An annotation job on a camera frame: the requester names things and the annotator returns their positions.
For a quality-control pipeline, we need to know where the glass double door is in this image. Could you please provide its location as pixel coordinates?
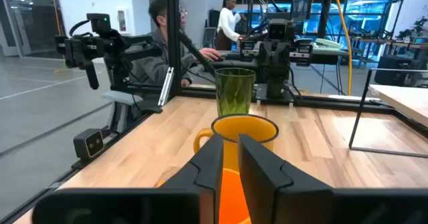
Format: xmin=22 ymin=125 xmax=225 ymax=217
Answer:
xmin=0 ymin=0 xmax=66 ymax=60

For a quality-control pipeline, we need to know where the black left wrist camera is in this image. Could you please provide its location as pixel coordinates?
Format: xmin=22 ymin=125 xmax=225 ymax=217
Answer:
xmin=267 ymin=18 xmax=296 ymax=41

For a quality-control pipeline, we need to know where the seated person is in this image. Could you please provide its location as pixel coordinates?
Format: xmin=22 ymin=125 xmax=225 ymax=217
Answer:
xmin=128 ymin=0 xmax=222 ymax=88

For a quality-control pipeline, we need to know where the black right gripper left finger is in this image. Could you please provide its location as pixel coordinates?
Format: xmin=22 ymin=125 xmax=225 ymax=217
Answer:
xmin=159 ymin=133 xmax=224 ymax=224

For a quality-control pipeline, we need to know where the black computer tower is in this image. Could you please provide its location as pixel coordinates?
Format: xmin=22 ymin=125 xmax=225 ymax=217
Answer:
xmin=373 ymin=55 xmax=428 ymax=87

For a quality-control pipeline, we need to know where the standing person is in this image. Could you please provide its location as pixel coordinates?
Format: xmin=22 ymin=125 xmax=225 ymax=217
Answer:
xmin=215 ymin=0 xmax=247 ymax=51

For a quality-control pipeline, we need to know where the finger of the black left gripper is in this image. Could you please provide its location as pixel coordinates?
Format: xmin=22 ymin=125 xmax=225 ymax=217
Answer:
xmin=274 ymin=46 xmax=291 ymax=80
xmin=257 ymin=46 xmax=274 ymax=81

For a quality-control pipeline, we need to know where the silver aluminium bracket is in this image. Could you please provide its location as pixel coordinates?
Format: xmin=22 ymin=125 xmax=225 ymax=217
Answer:
xmin=156 ymin=66 xmax=175 ymax=108

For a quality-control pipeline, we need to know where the black table-level camera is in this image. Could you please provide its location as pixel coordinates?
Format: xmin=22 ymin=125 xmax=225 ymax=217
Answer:
xmin=72 ymin=128 xmax=106 ymax=161

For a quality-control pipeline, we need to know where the grey chair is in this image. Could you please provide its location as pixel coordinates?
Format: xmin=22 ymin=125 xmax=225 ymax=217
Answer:
xmin=100 ymin=90 xmax=144 ymax=133

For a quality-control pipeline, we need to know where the green faceted plastic tumbler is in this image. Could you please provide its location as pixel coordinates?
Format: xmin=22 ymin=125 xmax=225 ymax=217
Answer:
xmin=214 ymin=67 xmax=257 ymax=117

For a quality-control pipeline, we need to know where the black desk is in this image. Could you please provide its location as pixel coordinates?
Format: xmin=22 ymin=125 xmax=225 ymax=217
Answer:
xmin=213 ymin=48 xmax=350 ymax=66

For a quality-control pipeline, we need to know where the wooden shelf with black legs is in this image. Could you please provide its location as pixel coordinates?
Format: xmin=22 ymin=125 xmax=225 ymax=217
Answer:
xmin=348 ymin=68 xmax=428 ymax=158

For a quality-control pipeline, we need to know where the yellow mug with dark rim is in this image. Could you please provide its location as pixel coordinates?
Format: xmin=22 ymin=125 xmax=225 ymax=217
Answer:
xmin=193 ymin=113 xmax=280 ymax=173

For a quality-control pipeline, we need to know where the white wall cabinet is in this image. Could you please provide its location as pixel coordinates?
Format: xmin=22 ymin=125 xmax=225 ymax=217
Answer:
xmin=115 ymin=8 xmax=130 ymax=34

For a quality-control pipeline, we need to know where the mint green stapler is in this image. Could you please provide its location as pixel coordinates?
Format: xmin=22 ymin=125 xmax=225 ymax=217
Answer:
xmin=314 ymin=37 xmax=342 ymax=50

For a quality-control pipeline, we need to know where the yellow hanging cable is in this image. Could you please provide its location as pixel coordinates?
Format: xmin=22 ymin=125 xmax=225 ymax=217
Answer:
xmin=330 ymin=0 xmax=353 ymax=97

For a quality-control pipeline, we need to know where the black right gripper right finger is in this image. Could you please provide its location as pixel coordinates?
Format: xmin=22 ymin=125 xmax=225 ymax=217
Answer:
xmin=237 ymin=133 xmax=335 ymax=224

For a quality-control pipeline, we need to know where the black robot arm with camera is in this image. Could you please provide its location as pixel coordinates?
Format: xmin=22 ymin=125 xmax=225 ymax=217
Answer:
xmin=54 ymin=12 xmax=165 ymax=93

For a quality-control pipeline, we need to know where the orange plastic cup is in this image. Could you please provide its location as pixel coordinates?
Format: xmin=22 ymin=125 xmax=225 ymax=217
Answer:
xmin=219 ymin=168 xmax=252 ymax=224

